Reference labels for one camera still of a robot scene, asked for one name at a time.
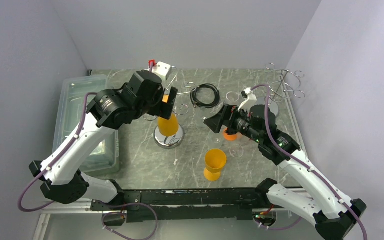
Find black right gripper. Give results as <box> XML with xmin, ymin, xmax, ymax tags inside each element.
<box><xmin>204</xmin><ymin>103</ymin><xmax>263</xmax><ymax>143</ymax></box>

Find clear wine glass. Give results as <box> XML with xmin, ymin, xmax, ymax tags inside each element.
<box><xmin>229</xmin><ymin>144</ymin><xmax>244</xmax><ymax>158</ymax></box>
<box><xmin>208</xmin><ymin>134</ymin><xmax>223</xmax><ymax>149</ymax></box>

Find yellow wine glass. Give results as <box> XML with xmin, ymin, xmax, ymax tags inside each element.
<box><xmin>157</xmin><ymin>112</ymin><xmax>179</xmax><ymax>137</ymax></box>

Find orange wine glass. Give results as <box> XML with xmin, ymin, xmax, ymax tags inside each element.
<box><xmin>222</xmin><ymin>128</ymin><xmax>242</xmax><ymax>142</ymax></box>

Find yellow-orange wine glass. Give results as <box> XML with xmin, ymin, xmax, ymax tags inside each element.
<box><xmin>203</xmin><ymin>148</ymin><xmax>227</xmax><ymax>182</ymax></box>

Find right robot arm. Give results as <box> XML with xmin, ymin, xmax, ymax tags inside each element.
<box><xmin>204</xmin><ymin>104</ymin><xmax>367</xmax><ymax>240</ymax></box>

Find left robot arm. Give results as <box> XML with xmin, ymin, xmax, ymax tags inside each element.
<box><xmin>29</xmin><ymin>70</ymin><xmax>178</xmax><ymax>210</ymax></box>

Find clear tumbler glass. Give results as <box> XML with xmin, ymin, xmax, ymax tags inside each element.
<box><xmin>225</xmin><ymin>91</ymin><xmax>243</xmax><ymax>106</ymax></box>

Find chrome wine glass rack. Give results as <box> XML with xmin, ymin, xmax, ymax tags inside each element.
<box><xmin>142</xmin><ymin>66</ymin><xmax>200</xmax><ymax>149</ymax></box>

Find clear plastic storage box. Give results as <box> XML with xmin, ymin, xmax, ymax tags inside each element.
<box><xmin>51</xmin><ymin>74</ymin><xmax>121</xmax><ymax>175</ymax></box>

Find black coiled cable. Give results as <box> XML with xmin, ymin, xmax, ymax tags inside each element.
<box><xmin>190</xmin><ymin>83</ymin><xmax>221</xmax><ymax>110</ymax></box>

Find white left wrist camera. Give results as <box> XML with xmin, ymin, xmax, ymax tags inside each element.
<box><xmin>148</xmin><ymin>59</ymin><xmax>172</xmax><ymax>82</ymax></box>

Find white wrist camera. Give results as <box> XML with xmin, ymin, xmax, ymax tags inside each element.
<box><xmin>238</xmin><ymin>87</ymin><xmax>257</xmax><ymax>112</ymax></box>
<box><xmin>148</xmin><ymin>59</ymin><xmax>172</xmax><ymax>82</ymax></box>

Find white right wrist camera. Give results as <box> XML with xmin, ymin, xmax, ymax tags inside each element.
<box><xmin>238</xmin><ymin>87</ymin><xmax>257</xmax><ymax>112</ymax></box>

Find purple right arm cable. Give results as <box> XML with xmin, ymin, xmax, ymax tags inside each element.
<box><xmin>251</xmin><ymin>83</ymin><xmax>368</xmax><ymax>240</ymax></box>

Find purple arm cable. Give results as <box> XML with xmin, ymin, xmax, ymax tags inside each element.
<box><xmin>17</xmin><ymin>92</ymin><xmax>160</xmax><ymax>240</ymax></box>
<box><xmin>251</xmin><ymin>83</ymin><xmax>368</xmax><ymax>240</ymax></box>

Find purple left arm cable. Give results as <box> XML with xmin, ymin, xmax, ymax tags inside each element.
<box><xmin>17</xmin><ymin>92</ymin><xmax>160</xmax><ymax>240</ymax></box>

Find aluminium frame rails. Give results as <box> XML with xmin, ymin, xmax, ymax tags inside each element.
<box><xmin>32</xmin><ymin>69</ymin><xmax>342</xmax><ymax>240</ymax></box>

